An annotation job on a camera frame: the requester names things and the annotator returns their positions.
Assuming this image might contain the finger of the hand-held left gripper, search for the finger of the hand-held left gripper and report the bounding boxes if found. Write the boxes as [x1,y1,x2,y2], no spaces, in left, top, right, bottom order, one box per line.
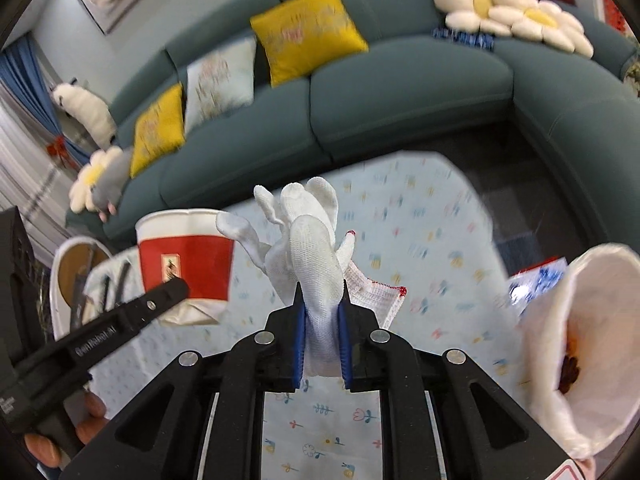
[62,278,190,368]

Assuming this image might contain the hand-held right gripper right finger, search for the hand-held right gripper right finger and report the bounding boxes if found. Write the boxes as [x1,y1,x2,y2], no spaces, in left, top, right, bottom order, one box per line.
[338,280,573,480]

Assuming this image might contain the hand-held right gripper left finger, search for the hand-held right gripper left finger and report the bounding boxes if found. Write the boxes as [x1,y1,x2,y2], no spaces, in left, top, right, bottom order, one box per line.
[60,281,308,480]

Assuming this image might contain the white knit glove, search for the white knit glove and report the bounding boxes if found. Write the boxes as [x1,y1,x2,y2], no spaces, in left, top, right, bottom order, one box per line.
[215,176,357,378]
[336,230,408,331]

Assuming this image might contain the red and white paper cup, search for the red and white paper cup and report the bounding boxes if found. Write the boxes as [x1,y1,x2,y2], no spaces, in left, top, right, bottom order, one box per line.
[135,208,236,326]

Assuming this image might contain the translucent plastic bag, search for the translucent plastic bag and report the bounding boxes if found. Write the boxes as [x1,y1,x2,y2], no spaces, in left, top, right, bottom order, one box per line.
[517,242,640,461]

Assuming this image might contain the person's left hand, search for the person's left hand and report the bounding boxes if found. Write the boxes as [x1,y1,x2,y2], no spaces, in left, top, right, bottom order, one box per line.
[24,392,108,467]

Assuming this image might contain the black carved furniture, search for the black carved furniture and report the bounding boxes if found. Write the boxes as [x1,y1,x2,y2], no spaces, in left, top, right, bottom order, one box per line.
[0,207,53,366]

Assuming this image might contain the grey plush toy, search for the grey plush toy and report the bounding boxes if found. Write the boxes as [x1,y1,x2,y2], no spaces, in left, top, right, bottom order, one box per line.
[95,147,136,222]

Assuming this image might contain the small white daisy cushion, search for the small white daisy cushion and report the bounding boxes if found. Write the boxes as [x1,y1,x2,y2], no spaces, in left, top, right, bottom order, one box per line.
[69,149,123,213]

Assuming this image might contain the floral light blue tablecloth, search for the floral light blue tablecloth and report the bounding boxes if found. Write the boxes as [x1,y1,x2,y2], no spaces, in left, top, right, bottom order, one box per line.
[82,150,531,480]

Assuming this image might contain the red bow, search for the red bow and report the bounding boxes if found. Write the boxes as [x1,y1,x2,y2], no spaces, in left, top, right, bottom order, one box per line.
[46,132,71,167]

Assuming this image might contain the white sheer curtain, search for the white sheer curtain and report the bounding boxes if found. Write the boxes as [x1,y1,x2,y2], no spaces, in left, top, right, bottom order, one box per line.
[0,80,76,261]

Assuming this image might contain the yellow embroidered cushion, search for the yellow embroidered cushion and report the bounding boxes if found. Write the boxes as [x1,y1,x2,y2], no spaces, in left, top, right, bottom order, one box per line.
[130,82,186,179]
[250,0,370,88]

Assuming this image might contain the blue white printed packet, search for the blue white printed packet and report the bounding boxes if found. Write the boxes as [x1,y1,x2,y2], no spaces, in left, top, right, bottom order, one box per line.
[507,256,568,318]

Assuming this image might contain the white sheep plush toy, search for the white sheep plush toy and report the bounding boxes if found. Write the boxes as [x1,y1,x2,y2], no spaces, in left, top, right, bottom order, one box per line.
[50,82,118,148]

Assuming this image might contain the light floral cushion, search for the light floral cushion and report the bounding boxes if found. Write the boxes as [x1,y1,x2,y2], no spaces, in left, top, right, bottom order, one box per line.
[184,35,258,133]

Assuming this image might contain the teal sofa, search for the teal sofa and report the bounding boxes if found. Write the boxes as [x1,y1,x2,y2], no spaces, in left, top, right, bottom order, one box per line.
[65,0,640,281]

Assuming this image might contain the blue curtain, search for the blue curtain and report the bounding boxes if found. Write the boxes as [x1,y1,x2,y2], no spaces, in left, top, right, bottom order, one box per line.
[0,35,93,171]

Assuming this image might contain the blue patterned cloth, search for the blue patterned cloth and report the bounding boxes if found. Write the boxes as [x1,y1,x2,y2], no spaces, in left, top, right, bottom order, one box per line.
[432,25,496,51]

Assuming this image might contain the red paper garland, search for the red paper garland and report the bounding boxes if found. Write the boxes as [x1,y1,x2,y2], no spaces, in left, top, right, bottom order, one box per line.
[597,0,631,31]

